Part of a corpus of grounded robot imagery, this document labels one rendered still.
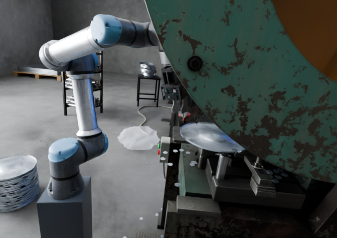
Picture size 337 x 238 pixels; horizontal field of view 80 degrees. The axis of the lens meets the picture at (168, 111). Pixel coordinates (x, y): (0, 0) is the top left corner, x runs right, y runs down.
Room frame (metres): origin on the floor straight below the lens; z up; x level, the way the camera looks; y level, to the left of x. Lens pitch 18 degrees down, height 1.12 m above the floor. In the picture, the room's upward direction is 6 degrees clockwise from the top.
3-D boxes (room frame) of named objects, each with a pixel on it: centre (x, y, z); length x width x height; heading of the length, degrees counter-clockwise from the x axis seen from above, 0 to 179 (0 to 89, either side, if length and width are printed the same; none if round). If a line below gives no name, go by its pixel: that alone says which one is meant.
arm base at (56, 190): (0.76, 0.43, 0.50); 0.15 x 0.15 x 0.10
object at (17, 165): (1.13, 1.02, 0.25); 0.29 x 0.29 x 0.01
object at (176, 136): (0.77, -0.15, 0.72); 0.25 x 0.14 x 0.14; 90
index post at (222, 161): (0.60, -0.20, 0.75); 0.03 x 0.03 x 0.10; 0
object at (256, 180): (0.61, -0.33, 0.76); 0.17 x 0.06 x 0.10; 0
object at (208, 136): (0.77, -0.20, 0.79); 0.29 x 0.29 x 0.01
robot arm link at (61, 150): (0.76, 0.43, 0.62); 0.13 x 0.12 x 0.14; 149
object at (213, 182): (0.77, -0.33, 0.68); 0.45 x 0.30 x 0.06; 0
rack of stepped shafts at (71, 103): (2.87, 1.29, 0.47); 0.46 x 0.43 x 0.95; 70
